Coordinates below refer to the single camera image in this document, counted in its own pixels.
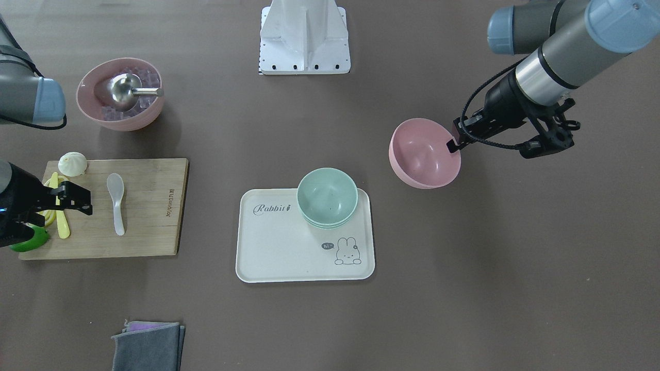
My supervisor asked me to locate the small pink bowl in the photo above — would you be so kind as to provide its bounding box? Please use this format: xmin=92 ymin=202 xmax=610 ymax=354
xmin=388 ymin=118 xmax=461 ymax=189

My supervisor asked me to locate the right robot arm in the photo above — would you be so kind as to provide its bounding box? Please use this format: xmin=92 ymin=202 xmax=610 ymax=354
xmin=1 ymin=21 xmax=93 ymax=252

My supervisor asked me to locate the large pink bowl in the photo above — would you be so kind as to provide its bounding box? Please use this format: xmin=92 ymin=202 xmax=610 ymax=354
xmin=76 ymin=57 xmax=165 ymax=131

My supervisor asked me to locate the yellow plastic knife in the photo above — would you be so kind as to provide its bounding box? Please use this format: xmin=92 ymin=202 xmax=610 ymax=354
xmin=49 ymin=172 xmax=71 ymax=239

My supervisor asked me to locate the white rabbit tray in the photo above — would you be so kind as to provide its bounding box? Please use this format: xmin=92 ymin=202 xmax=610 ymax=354
xmin=235 ymin=189 xmax=376 ymax=283

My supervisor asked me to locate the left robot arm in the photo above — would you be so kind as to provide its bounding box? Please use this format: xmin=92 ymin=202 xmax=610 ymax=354
xmin=447 ymin=1 xmax=659 ymax=158

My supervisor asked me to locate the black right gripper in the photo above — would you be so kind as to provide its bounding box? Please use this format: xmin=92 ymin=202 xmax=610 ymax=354
xmin=1 ymin=160 xmax=93 ymax=247

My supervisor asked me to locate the white ceramic spoon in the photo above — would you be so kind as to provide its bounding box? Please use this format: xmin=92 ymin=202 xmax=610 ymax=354
xmin=106 ymin=173 xmax=125 ymax=235

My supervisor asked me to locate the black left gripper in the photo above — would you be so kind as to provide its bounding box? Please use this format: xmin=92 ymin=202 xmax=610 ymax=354
xmin=447 ymin=71 xmax=581 ymax=158

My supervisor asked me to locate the grey folded cloth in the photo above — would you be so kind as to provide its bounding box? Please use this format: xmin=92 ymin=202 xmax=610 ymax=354
xmin=111 ymin=321 xmax=186 ymax=370

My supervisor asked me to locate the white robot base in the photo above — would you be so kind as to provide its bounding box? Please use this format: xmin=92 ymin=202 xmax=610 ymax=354
xmin=258 ymin=1 xmax=351 ymax=75

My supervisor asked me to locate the metal scoop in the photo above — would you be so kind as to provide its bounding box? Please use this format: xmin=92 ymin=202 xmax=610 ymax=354
xmin=93 ymin=73 xmax=163 ymax=112

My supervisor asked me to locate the top green bowl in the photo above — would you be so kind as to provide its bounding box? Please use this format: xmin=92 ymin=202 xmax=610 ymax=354
xmin=296 ymin=167 xmax=358 ymax=229

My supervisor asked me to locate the green lime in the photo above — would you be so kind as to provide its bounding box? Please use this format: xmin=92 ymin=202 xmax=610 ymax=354
xmin=9 ymin=225 xmax=50 ymax=252

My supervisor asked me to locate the bamboo cutting board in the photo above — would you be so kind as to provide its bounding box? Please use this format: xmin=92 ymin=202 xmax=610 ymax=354
xmin=18 ymin=158 xmax=189 ymax=260

